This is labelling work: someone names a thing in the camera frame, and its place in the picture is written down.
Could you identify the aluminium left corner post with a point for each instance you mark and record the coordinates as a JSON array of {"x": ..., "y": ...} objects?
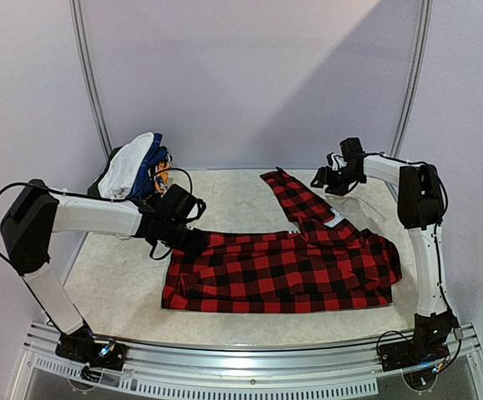
[{"x": 86, "y": 64}]

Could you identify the white folded garment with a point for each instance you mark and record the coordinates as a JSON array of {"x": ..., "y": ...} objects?
[{"x": 120, "y": 177}]

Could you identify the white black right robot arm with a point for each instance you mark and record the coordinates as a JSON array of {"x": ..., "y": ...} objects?
[{"x": 422, "y": 202}]

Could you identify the aluminium front rail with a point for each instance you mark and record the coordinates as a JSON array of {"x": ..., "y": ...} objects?
[{"x": 344, "y": 370}]

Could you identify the dark green garment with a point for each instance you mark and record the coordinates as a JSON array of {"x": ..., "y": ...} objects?
[{"x": 93, "y": 189}]

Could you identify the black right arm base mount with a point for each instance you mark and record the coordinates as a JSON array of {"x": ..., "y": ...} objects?
[{"x": 434, "y": 345}]

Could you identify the blue patterned garment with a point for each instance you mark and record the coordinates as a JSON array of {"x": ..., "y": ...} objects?
[{"x": 152, "y": 174}]

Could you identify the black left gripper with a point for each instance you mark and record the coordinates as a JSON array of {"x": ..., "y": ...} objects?
[{"x": 196, "y": 246}]

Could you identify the red black plaid shirt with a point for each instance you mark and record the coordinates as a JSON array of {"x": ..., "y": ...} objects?
[{"x": 327, "y": 265}]

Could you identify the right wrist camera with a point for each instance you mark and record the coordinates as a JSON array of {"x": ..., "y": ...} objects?
[{"x": 351, "y": 150}]

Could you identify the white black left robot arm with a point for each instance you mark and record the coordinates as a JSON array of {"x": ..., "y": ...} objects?
[{"x": 40, "y": 212}]

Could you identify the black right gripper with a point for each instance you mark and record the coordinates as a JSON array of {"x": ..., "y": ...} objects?
[{"x": 329, "y": 179}]

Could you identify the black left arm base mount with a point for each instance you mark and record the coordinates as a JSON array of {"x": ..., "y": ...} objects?
[{"x": 82, "y": 346}]

